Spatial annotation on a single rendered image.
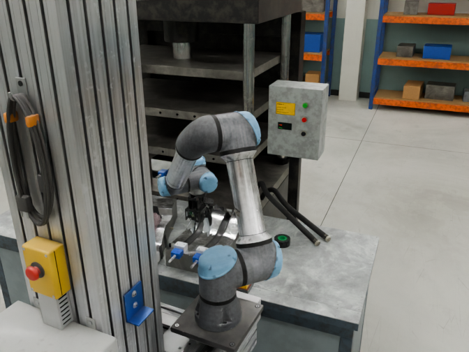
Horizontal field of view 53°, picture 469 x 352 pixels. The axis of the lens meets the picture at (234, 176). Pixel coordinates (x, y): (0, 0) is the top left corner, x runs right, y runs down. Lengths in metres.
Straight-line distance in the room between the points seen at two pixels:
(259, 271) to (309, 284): 0.68
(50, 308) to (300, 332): 1.17
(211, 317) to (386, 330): 1.89
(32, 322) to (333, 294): 1.22
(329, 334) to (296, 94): 1.25
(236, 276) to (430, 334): 2.02
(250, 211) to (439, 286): 2.44
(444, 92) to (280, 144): 5.50
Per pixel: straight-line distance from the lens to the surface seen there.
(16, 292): 3.02
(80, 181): 1.07
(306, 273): 2.20
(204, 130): 1.42
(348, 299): 2.08
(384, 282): 3.63
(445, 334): 3.32
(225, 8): 2.50
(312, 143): 2.67
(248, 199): 1.46
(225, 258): 1.43
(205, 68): 2.74
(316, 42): 8.01
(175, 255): 2.14
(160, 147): 2.99
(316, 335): 2.13
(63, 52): 1.00
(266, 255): 1.48
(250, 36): 2.50
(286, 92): 2.63
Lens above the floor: 2.05
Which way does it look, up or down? 24 degrees down
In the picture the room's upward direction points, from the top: straight up
